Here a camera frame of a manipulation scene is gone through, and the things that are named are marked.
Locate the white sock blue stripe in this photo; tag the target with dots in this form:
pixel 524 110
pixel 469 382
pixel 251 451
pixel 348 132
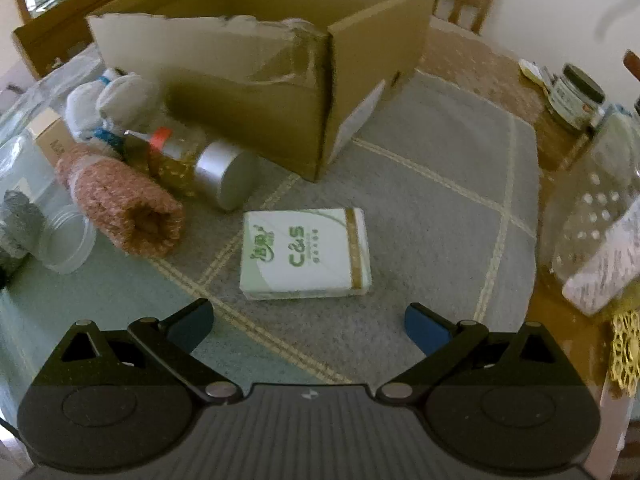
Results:
pixel 135 95

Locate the glass jar black lid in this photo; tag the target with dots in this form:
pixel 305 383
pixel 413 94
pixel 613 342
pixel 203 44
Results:
pixel 572 95

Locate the gold doily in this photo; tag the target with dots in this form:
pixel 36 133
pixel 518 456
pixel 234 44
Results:
pixel 627 360

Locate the green white tissue pack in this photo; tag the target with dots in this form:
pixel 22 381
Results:
pixel 305 255

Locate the checked tablecloth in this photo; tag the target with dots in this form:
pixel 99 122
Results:
pixel 425 200

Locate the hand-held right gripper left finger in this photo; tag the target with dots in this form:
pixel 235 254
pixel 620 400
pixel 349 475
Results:
pixel 192 321

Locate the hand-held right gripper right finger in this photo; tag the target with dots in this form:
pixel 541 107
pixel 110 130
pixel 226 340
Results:
pixel 425 327

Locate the pink knitted sleeve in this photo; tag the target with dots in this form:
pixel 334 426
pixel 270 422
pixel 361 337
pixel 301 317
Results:
pixel 115 200

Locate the yellow liquid bottle silver cap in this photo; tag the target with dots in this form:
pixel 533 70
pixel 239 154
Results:
pixel 225 175

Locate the beige carton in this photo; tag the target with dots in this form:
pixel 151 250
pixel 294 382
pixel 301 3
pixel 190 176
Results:
pixel 47 135

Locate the clear plastic bag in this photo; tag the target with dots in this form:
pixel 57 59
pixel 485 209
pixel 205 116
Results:
pixel 585 200

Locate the clear jar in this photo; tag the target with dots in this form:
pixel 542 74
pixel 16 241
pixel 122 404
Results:
pixel 65 240

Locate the small white packet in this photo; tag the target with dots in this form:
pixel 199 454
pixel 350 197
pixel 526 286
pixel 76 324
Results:
pixel 535 75

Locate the cardboard box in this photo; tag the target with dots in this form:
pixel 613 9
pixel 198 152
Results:
pixel 370 50

